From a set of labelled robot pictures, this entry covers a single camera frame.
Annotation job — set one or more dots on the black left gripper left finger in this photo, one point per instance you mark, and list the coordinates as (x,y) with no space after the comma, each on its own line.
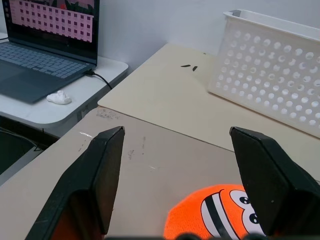
(85,185)

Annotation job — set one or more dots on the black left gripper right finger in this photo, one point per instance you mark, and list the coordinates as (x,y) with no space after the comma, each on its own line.
(275,185)

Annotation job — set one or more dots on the orange plush fish toy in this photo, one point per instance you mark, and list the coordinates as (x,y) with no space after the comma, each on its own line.
(197,215)

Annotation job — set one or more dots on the white side table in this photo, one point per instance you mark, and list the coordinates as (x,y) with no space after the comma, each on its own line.
(62,100)

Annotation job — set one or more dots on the crumpled white tissue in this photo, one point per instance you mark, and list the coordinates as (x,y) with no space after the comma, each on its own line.
(59,97)

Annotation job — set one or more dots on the white perforated plastic basket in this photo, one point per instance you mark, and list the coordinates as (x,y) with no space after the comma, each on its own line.
(270,75)

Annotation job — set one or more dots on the dark blue laptop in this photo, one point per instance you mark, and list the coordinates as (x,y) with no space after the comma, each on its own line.
(42,47)

